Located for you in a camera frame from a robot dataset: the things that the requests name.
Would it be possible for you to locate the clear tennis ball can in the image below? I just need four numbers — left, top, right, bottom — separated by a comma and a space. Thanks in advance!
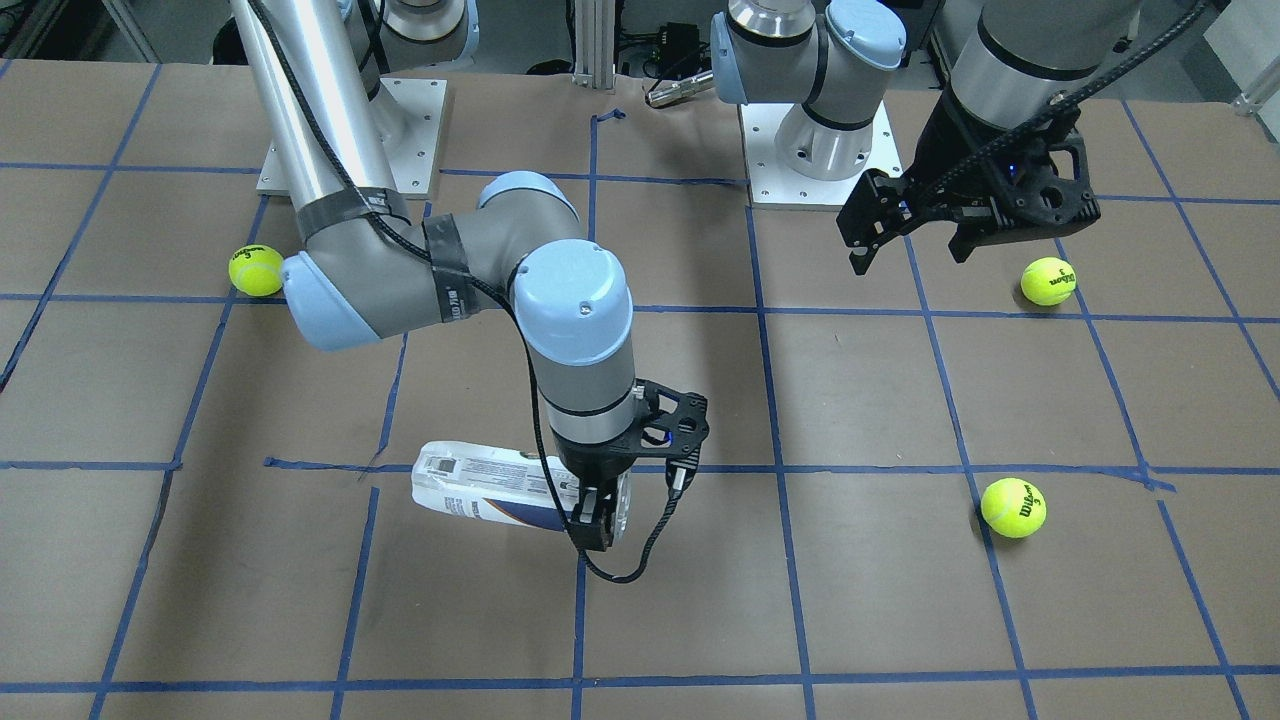
411, 441, 634, 547

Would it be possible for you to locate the tennis ball centre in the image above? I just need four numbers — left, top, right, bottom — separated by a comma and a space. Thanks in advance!
1019, 258, 1078, 307
980, 477, 1048, 539

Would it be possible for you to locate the tennis ball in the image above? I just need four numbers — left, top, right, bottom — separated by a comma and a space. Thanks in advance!
980, 477, 1048, 539
227, 243, 284, 297
1019, 258, 1078, 307

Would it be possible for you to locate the tennis ball far middle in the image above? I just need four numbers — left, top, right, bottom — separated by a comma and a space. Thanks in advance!
227, 243, 284, 297

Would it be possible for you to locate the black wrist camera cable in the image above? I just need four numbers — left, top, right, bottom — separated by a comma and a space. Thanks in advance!
248, 0, 701, 585

